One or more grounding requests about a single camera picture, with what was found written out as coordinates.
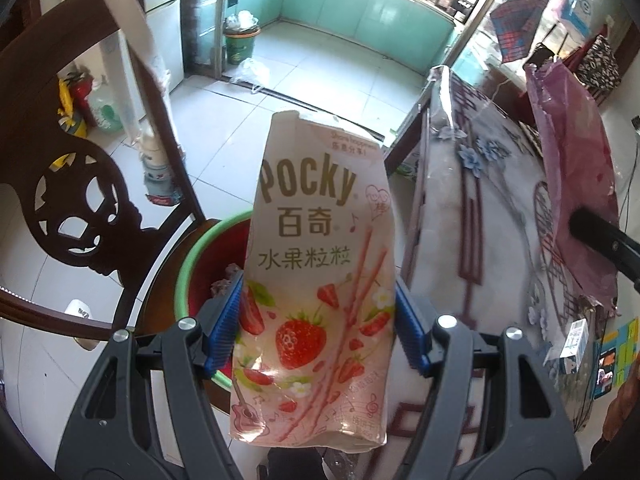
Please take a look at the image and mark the pink plastic wrapper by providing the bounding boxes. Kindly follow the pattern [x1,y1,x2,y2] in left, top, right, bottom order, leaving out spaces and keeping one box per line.
[525,61,618,309]

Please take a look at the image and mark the dark wooden chair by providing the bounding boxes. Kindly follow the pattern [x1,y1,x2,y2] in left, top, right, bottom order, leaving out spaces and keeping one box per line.
[1,0,206,340]

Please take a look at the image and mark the pink Pocky strawberry pouch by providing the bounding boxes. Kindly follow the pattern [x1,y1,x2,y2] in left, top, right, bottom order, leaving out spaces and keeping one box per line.
[229,110,396,453]

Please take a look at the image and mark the teal kitchen cabinets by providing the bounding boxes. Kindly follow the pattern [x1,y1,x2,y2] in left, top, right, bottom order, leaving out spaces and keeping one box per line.
[236,0,459,74]

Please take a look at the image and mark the floral patterned tablecloth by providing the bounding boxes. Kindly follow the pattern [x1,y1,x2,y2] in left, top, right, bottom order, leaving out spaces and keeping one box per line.
[349,64,626,480]

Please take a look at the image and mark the plaid hanging cloth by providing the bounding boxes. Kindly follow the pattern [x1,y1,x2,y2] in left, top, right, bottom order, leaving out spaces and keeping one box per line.
[489,0,549,63]

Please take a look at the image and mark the green kitchen trash bin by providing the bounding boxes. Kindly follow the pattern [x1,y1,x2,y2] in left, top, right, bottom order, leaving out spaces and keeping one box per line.
[224,26,260,66]

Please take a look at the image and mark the white blue milk carton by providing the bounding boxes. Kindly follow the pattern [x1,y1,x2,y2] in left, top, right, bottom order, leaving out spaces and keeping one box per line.
[560,318,589,365]

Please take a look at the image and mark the red bucket with green rim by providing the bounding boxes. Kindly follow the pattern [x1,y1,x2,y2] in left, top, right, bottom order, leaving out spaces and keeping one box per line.
[174,210,252,392]

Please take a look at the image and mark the white two-door refrigerator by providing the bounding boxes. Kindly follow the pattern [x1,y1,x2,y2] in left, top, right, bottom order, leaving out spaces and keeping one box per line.
[143,0,184,91]

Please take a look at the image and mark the white plastic bag on floor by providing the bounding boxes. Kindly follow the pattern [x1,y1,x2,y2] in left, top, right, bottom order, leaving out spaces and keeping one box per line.
[230,58,271,93]

